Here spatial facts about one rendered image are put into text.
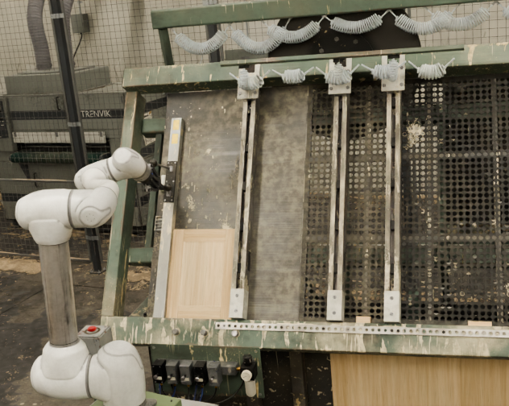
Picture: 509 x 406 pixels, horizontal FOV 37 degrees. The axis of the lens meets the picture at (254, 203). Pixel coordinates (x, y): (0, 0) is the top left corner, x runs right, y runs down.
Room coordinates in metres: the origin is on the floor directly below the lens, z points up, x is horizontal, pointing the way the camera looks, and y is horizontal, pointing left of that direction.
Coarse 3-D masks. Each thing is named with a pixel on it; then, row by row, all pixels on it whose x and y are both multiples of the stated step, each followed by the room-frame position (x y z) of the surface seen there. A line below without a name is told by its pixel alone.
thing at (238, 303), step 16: (256, 64) 3.54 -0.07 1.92; (240, 80) 3.39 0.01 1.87; (240, 96) 3.48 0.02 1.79; (256, 96) 3.45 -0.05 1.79; (256, 112) 3.48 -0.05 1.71; (256, 128) 3.45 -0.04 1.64; (256, 144) 3.43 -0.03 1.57; (240, 160) 3.35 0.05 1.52; (240, 176) 3.31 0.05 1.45; (240, 192) 3.27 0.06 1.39; (240, 208) 3.23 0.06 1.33; (240, 224) 3.20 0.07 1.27; (240, 240) 3.18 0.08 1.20; (240, 256) 3.15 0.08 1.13; (240, 272) 3.10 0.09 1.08; (240, 288) 3.04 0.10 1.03; (240, 304) 3.00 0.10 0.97
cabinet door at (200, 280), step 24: (192, 240) 3.27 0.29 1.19; (216, 240) 3.24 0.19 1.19; (192, 264) 3.21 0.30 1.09; (216, 264) 3.18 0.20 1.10; (168, 288) 3.18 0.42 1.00; (192, 288) 3.15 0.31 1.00; (216, 288) 3.12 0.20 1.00; (168, 312) 3.12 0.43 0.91; (192, 312) 3.09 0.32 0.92; (216, 312) 3.06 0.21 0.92
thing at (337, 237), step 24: (336, 72) 3.30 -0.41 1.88; (336, 96) 3.38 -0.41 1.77; (336, 120) 3.32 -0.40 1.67; (336, 144) 3.26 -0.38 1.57; (336, 168) 3.20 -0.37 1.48; (336, 192) 3.16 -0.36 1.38; (336, 216) 3.12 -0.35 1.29; (336, 240) 3.07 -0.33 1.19; (336, 264) 2.98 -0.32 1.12; (336, 288) 2.96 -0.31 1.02; (336, 312) 2.87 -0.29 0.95
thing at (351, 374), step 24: (336, 360) 3.06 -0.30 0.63; (360, 360) 3.03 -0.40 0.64; (384, 360) 3.00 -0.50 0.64; (408, 360) 2.97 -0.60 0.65; (432, 360) 2.95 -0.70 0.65; (456, 360) 2.92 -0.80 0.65; (480, 360) 2.89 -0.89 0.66; (504, 360) 2.86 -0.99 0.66; (336, 384) 3.06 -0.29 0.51; (360, 384) 3.03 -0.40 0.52; (384, 384) 3.00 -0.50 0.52; (408, 384) 2.97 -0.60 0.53; (432, 384) 2.95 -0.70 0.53; (456, 384) 2.92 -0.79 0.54; (480, 384) 2.89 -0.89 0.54; (504, 384) 2.86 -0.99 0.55
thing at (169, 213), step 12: (180, 120) 3.58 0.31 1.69; (180, 132) 3.55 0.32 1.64; (180, 144) 3.54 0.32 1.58; (168, 156) 3.50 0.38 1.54; (180, 156) 3.52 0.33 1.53; (168, 204) 3.37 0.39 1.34; (168, 216) 3.34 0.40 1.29; (168, 228) 3.31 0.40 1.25; (168, 240) 3.28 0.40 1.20; (168, 252) 3.25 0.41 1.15; (168, 264) 3.22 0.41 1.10; (168, 276) 3.21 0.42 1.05; (156, 288) 3.17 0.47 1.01; (156, 300) 3.14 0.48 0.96; (156, 312) 3.12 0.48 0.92
